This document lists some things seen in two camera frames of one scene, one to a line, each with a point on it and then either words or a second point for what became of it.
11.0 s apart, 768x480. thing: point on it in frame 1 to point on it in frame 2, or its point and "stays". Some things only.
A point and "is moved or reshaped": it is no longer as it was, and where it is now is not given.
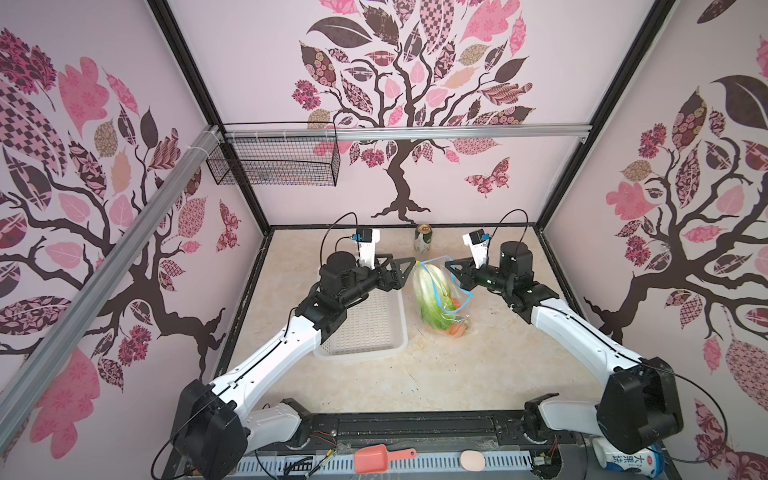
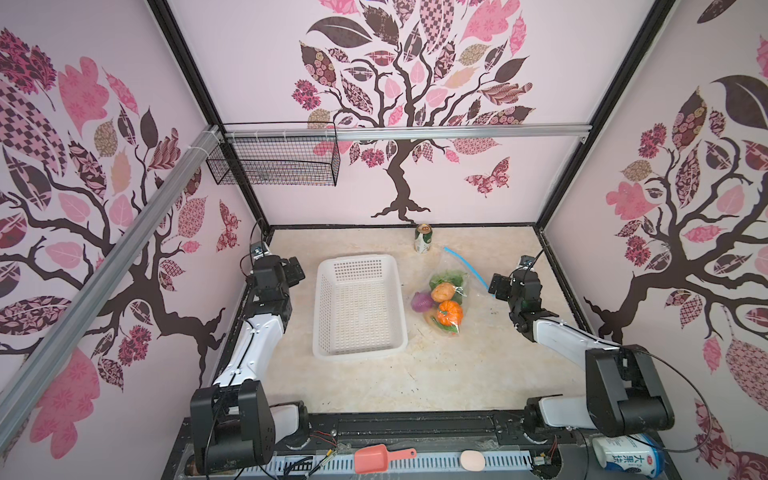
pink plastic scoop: x=374 y=458 stays
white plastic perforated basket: x=374 y=327 stays
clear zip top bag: x=443 y=306 is moved or reshaped
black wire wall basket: x=276 y=154 stays
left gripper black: x=387 y=284 to x=292 y=271
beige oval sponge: x=472 y=460 stays
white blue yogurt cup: x=650 y=460 stays
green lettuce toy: x=436 y=302 is moved or reshaped
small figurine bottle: x=423 y=237 stays
